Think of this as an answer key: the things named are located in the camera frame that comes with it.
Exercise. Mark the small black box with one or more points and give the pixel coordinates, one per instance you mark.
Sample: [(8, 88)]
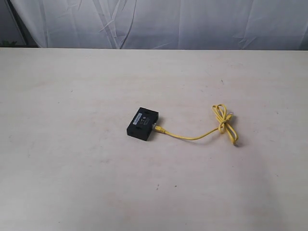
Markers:
[(142, 124)]

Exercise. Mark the grey backdrop curtain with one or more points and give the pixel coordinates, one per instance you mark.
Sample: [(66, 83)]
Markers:
[(155, 24)]

